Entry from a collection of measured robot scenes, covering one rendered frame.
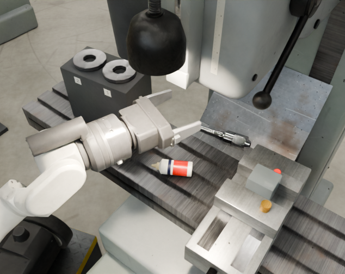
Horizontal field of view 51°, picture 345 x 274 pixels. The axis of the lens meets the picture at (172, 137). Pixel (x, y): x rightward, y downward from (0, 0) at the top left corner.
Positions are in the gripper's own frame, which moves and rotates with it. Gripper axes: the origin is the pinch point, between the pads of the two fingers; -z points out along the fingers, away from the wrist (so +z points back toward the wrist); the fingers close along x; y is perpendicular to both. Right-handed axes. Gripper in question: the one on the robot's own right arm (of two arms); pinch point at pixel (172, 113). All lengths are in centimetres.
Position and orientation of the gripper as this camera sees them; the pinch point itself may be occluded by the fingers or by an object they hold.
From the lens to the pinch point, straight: 70.1
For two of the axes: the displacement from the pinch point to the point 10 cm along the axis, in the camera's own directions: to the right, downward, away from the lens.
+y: 0.0, 6.7, 7.4
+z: -8.5, 3.9, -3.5
